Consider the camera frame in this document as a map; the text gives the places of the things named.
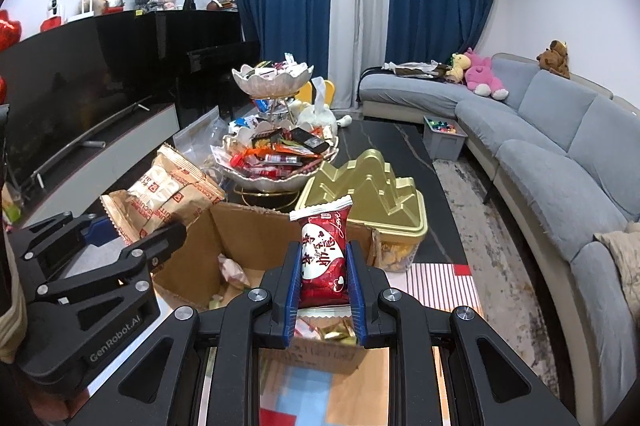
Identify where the pink plush toy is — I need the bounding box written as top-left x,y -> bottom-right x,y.
464,47 -> 510,100

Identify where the brown bear plush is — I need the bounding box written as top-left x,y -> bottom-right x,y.
536,40 -> 572,80

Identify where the beige jacket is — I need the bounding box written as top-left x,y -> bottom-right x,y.
594,221 -> 640,297

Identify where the colourful checked tablecloth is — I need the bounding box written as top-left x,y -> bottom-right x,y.
200,262 -> 483,426

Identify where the white sheer curtain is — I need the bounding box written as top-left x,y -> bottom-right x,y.
327,0 -> 396,111

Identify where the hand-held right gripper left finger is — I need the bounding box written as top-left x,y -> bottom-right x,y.
72,242 -> 307,426

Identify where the yellow chair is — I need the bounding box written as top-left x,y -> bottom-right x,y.
295,78 -> 337,104

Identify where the gold brown biscuit packet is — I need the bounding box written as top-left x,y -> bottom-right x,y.
100,144 -> 226,247

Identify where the crumpled white bag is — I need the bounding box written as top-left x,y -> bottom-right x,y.
382,60 -> 451,79

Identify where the yellow plush toy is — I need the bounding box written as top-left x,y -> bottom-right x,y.
446,53 -> 472,84

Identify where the clear plastic bag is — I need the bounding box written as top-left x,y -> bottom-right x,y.
174,108 -> 233,169

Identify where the large red foil balloon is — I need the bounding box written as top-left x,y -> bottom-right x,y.
0,9 -> 23,51

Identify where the black upright piano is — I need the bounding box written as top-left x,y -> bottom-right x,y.
97,9 -> 262,127

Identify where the grey sectional sofa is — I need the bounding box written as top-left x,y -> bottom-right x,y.
359,52 -> 640,407

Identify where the brown cardboard box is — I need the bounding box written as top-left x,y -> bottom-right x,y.
150,201 -> 396,377

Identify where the white tiered bowl stand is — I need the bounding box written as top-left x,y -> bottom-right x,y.
210,62 -> 341,207

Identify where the gold foil candy packet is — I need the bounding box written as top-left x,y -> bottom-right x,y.
317,323 -> 358,347

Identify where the pile of assorted wrapped snacks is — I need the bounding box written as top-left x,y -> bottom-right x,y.
214,54 -> 335,181

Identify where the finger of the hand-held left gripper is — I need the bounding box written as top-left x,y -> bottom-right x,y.
29,222 -> 189,303
7,211 -> 115,277

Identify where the grey television cabinet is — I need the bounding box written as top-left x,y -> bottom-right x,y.
10,102 -> 181,231

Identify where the gold mountain-shaped lid container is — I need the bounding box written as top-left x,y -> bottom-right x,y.
295,149 -> 428,274

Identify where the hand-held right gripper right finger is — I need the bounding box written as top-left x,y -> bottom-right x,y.
345,240 -> 571,426

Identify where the patterned grey rug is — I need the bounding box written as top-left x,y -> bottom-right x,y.
432,156 -> 566,397

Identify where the white red robot toy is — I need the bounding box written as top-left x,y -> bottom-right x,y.
41,0 -> 67,32

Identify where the silver white snack packet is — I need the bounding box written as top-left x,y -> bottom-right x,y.
217,255 -> 252,291

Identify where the white plush toy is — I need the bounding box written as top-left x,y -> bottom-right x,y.
295,98 -> 353,135

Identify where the black television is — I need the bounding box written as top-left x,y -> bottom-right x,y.
0,16 -> 155,194

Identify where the grey toy storage bin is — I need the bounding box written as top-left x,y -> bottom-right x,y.
422,116 -> 469,161

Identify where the red white heart packet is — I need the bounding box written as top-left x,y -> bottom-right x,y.
289,198 -> 353,309

